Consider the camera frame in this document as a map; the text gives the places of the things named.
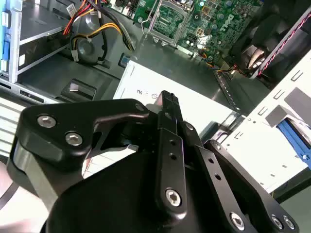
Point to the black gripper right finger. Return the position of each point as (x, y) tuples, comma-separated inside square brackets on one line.
[(243, 194)]

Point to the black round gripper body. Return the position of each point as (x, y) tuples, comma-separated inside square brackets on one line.
[(109, 206)]

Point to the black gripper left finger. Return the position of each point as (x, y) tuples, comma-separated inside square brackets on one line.
[(97, 109)]

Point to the hard disk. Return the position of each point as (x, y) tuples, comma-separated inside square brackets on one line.
[(291, 136)]

